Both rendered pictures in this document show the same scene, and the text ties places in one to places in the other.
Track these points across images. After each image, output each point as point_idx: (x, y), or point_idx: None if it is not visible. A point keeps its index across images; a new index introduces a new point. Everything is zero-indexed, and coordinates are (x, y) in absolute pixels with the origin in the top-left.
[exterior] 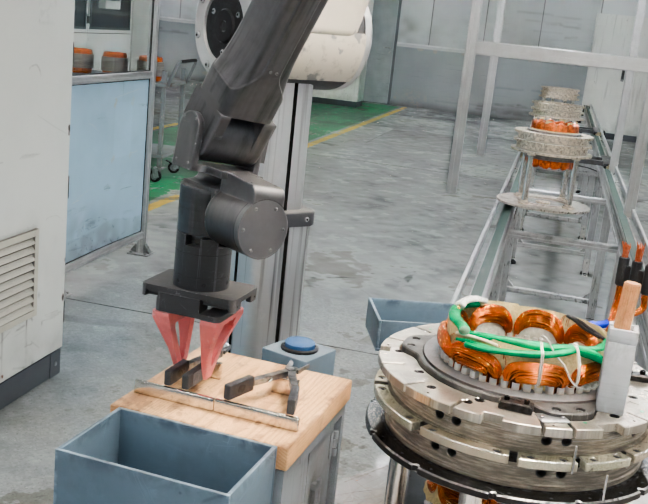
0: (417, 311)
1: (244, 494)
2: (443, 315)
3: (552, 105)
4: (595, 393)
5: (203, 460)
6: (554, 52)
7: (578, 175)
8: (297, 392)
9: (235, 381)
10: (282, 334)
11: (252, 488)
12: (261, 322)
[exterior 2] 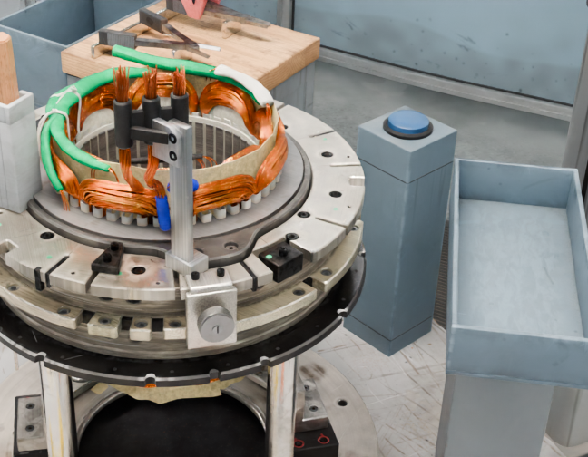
0: (576, 228)
1: (14, 43)
2: (580, 257)
3: None
4: (44, 188)
5: None
6: None
7: None
8: (118, 34)
9: (149, 11)
10: None
11: (27, 50)
12: (571, 143)
